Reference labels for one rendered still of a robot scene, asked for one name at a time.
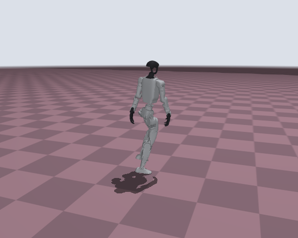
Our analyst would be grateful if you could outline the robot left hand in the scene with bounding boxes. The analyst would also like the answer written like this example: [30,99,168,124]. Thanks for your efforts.
[130,107,135,124]

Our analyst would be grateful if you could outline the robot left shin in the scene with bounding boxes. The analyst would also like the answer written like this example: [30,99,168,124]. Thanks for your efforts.
[140,130,149,154]

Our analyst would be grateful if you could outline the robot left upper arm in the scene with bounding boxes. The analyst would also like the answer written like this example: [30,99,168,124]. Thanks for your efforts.
[136,77,143,99]

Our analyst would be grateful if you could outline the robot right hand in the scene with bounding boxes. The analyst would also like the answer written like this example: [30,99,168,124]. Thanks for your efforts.
[164,113,171,126]

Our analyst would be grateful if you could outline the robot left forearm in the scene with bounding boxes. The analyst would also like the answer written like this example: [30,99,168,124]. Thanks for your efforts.
[130,95,139,112]

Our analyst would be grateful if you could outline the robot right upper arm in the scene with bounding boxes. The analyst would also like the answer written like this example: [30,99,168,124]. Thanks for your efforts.
[156,80,165,103]

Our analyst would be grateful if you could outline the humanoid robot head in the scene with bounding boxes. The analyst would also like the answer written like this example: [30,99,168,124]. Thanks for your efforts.
[146,60,159,79]

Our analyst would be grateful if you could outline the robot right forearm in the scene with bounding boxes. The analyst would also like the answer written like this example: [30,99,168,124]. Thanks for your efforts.
[162,97,171,115]

